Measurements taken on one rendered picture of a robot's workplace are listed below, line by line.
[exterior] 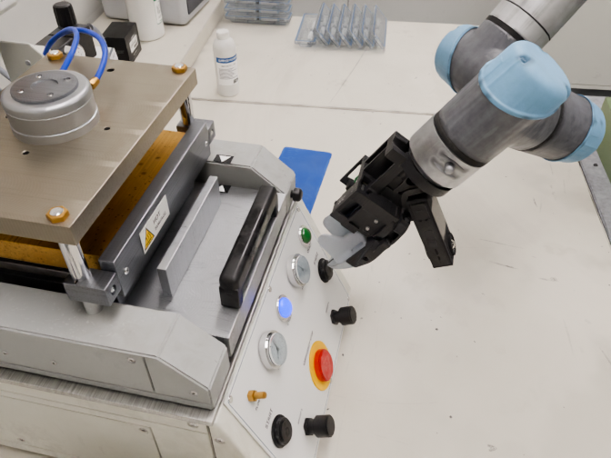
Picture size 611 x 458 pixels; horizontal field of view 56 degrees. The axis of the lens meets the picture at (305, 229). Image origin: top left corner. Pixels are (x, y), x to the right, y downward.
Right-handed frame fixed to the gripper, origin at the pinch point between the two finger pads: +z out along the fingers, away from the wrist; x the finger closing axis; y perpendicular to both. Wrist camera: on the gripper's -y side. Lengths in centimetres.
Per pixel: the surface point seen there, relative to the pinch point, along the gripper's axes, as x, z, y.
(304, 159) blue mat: -36.4, 16.1, 4.7
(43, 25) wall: -60, 45, 66
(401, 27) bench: -104, 9, -6
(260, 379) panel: 21.6, -0.1, 5.8
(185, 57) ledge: -65, 33, 36
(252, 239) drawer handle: 13.6, -8.8, 14.6
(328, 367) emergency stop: 12.2, 4.7, -4.4
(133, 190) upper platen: 13.0, -4.8, 26.8
